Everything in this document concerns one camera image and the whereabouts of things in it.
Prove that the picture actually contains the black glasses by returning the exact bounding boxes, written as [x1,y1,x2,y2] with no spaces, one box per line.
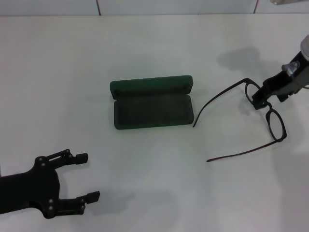
[192,77,288,163]

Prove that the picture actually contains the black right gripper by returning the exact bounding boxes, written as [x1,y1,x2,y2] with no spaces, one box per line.
[251,51,306,111]

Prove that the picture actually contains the green glasses case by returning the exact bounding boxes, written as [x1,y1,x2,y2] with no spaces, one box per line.
[110,75,195,131]

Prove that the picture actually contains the grey metal object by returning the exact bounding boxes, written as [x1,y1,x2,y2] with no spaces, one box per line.
[270,0,307,5]

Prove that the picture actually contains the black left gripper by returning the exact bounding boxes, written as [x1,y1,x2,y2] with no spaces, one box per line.
[0,149,100,219]

